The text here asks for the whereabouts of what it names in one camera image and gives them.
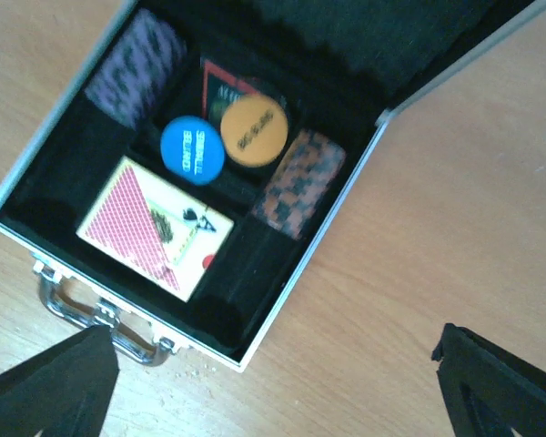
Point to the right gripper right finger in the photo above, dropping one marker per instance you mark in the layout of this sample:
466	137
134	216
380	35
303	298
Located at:
487	390

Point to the orange round button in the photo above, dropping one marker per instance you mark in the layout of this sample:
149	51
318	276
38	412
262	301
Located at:
254	130

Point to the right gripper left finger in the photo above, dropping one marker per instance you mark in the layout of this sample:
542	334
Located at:
62	391

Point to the aluminium poker case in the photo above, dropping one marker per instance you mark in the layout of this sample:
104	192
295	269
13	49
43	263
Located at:
184	179

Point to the red playing card deck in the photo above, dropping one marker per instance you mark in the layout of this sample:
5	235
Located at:
155	228

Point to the blue small blind button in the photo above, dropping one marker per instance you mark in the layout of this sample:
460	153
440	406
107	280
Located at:
192	149

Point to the brown black chip stack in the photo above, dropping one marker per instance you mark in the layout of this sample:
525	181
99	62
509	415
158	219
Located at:
299	183

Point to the black triangular dealer button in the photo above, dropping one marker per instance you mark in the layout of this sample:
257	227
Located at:
222	88

